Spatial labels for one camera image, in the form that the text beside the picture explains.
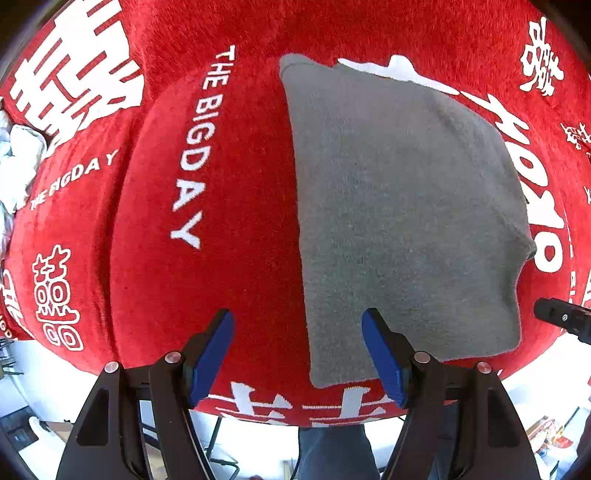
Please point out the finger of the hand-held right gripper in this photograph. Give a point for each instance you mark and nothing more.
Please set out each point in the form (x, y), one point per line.
(561, 314)

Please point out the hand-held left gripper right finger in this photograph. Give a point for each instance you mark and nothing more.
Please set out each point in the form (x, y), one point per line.
(383, 355)

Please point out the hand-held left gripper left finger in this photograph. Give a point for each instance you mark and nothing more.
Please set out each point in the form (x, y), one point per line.
(212, 355)

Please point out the grey knit garment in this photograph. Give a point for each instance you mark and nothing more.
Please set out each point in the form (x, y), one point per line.
(392, 207)

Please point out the person's leg in jeans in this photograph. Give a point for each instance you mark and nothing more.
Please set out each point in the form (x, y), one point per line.
(332, 454)

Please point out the colourful packet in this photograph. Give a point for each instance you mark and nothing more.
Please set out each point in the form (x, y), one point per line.
(549, 436)

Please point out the cardboard box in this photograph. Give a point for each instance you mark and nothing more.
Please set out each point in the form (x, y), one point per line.
(57, 429)

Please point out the red printed blanket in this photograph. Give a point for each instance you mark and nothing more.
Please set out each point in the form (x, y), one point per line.
(231, 184)

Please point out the white crumpled cloth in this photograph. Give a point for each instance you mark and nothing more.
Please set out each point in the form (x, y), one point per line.
(18, 161)

